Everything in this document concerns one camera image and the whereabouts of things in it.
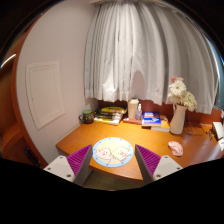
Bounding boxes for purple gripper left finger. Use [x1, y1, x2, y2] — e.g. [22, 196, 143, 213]
[43, 143, 94, 187]

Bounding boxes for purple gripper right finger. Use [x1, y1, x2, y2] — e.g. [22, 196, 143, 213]
[134, 143, 184, 185]

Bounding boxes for pink computer mouse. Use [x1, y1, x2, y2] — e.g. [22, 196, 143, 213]
[168, 141, 183, 157]

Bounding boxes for round cartoon mouse pad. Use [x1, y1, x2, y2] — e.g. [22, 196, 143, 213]
[93, 137, 134, 168]

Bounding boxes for yellow book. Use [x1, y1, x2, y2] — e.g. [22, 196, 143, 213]
[151, 115, 170, 132]

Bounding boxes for blue box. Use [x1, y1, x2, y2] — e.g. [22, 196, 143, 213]
[142, 112, 161, 127]

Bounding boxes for red flat book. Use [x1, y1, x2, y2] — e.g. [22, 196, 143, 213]
[123, 118, 142, 125]

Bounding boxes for dark green mug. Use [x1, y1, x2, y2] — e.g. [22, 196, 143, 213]
[79, 110, 94, 124]

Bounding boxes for clear plastic bottle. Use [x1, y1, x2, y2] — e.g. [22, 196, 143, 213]
[136, 103, 142, 121]

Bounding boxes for white ceramic vase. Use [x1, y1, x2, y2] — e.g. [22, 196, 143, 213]
[170, 105, 187, 135]

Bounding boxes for stack of books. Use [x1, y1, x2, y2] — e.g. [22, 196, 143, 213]
[94, 106, 127, 125]

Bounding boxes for white cylindrical container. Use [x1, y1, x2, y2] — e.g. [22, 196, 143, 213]
[128, 99, 139, 119]

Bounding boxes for white and pink flowers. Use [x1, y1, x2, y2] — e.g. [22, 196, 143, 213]
[168, 77, 197, 112]

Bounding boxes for white device at right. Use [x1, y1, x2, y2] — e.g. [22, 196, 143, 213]
[212, 122, 224, 150]

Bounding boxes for white curtain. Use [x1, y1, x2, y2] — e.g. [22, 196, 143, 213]
[84, 0, 218, 114]

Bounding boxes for black cable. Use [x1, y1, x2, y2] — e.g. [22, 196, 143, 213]
[184, 121, 218, 143]

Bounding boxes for white wall panel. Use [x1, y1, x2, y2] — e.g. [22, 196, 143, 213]
[25, 61, 65, 129]

